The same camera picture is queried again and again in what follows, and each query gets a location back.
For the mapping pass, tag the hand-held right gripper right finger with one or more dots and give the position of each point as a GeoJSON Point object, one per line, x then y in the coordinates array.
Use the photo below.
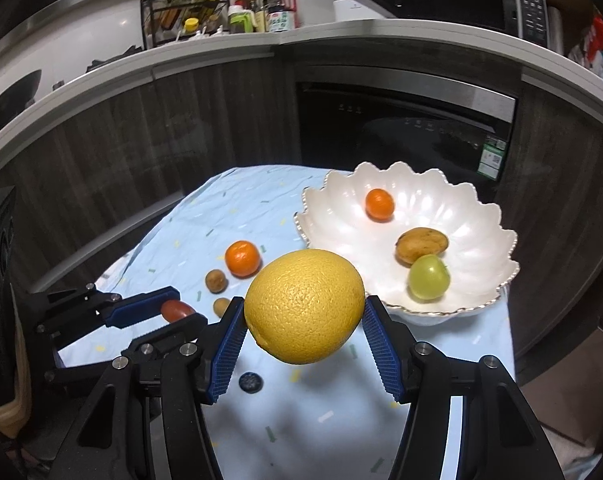
{"type": "Point", "coordinates": [381, 355]}

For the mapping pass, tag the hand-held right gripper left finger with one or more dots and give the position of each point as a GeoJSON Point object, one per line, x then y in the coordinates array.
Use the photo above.
{"type": "Point", "coordinates": [226, 355]}

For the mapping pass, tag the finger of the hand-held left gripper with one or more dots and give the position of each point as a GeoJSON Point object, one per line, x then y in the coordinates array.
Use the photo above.
{"type": "Point", "coordinates": [141, 306]}
{"type": "Point", "coordinates": [176, 332]}

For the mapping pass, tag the red cherry tomato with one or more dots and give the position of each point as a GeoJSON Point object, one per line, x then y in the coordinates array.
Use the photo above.
{"type": "Point", "coordinates": [177, 311]}

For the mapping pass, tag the blueberry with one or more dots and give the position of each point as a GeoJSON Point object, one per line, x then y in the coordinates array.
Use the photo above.
{"type": "Point", "coordinates": [250, 381]}

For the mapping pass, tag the brown longan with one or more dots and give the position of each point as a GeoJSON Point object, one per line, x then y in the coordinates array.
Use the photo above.
{"type": "Point", "coordinates": [222, 305]}
{"type": "Point", "coordinates": [216, 280]}

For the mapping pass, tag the large yellow orange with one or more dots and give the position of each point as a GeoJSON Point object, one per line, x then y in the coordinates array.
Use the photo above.
{"type": "Point", "coordinates": [304, 305]}

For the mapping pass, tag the small tangerine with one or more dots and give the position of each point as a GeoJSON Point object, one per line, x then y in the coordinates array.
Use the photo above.
{"type": "Point", "coordinates": [242, 258]}
{"type": "Point", "coordinates": [380, 205]}

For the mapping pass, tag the yellow mango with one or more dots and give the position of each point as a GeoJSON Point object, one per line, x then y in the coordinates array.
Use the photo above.
{"type": "Point", "coordinates": [421, 242]}

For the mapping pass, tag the white scalloped bowl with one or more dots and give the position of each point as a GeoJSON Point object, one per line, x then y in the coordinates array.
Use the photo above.
{"type": "Point", "coordinates": [456, 210]}

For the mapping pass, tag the light blue patterned cloth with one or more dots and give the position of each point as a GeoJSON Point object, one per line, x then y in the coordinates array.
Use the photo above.
{"type": "Point", "coordinates": [306, 435]}

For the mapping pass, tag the black wok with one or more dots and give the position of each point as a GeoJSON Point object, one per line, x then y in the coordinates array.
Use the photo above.
{"type": "Point", "coordinates": [11, 95]}

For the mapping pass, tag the dark wood kitchen cabinet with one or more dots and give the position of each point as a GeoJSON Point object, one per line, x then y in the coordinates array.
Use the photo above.
{"type": "Point", "coordinates": [181, 125]}

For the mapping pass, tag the black gas stove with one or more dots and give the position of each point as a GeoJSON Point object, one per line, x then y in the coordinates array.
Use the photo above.
{"type": "Point", "coordinates": [108, 60]}

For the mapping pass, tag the blue condiment pot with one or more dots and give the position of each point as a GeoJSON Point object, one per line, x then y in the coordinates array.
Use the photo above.
{"type": "Point", "coordinates": [197, 36]}

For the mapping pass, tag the yellow capped bottle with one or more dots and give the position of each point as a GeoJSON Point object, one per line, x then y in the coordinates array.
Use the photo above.
{"type": "Point", "coordinates": [191, 25]}

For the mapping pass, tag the white condiment pot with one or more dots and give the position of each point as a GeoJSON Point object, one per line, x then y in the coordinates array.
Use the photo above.
{"type": "Point", "coordinates": [221, 32]}

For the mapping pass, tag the green lidded jar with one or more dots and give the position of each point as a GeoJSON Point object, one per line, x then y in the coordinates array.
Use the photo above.
{"type": "Point", "coordinates": [241, 21]}

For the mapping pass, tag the brown labelled bottle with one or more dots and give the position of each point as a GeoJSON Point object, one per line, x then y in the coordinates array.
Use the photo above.
{"type": "Point", "coordinates": [262, 12]}

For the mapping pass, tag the large soy sauce bottle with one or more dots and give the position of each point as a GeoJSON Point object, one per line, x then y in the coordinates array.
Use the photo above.
{"type": "Point", "coordinates": [280, 17]}

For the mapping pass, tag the red lidded jar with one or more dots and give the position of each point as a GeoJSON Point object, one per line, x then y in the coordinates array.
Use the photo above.
{"type": "Point", "coordinates": [244, 0]}

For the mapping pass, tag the clear plastic roll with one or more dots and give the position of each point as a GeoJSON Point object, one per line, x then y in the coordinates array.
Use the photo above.
{"type": "Point", "coordinates": [557, 30]}

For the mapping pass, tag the red bag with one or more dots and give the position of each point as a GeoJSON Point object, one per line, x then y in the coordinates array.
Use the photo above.
{"type": "Point", "coordinates": [594, 40]}

